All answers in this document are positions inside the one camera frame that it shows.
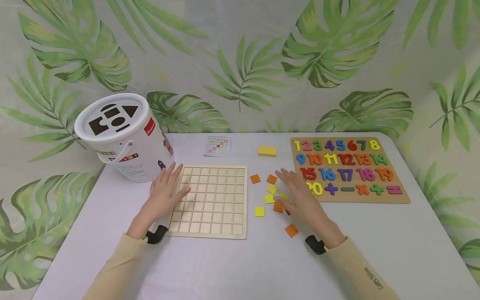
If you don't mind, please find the wooden number puzzle board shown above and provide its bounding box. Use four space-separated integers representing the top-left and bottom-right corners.
290 137 412 205

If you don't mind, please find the person's right forearm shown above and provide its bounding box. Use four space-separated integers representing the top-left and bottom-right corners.
323 234 403 300

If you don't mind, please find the set of coloured number pieces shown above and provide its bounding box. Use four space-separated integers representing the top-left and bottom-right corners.
293 140 404 197

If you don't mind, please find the person's left hand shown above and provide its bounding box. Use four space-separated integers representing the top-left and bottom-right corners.
131 162 192 236

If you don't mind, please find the person's left forearm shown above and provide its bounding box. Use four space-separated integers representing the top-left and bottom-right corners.
82 227 149 300

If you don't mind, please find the person's right hand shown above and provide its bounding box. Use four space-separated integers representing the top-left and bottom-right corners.
274 168 345 248

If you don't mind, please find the wooden grid board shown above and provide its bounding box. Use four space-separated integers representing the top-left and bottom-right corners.
166 165 248 240

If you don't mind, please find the grid pattern card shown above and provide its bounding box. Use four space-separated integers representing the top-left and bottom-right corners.
203 136 233 158

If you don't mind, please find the black wrist band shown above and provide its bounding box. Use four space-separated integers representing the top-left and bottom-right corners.
305 235 327 255
146 225 169 245

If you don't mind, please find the white shape sorter bucket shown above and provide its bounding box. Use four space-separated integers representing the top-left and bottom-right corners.
74 92 175 183

